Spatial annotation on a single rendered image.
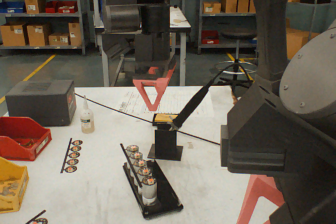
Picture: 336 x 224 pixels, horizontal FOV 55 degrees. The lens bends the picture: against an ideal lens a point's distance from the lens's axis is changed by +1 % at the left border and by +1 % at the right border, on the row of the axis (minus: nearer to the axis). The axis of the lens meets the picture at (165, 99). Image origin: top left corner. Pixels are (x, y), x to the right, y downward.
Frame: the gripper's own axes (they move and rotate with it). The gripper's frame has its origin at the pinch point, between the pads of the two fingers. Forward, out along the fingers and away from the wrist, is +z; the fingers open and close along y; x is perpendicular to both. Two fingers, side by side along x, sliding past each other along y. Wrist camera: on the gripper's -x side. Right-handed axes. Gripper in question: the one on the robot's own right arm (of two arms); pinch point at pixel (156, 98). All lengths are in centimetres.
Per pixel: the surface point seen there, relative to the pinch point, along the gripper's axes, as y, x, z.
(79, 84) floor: -244, -130, 88
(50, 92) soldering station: -9.0, -29.6, 3.4
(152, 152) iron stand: 1.3, -1.1, 12.8
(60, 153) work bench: 4.2, -21.8, 13.1
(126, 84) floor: -253, -81, 88
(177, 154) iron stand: 1.0, 4.6, 12.8
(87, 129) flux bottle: -5.9, -19.1, 11.9
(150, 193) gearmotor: 20.5, 2.5, 8.6
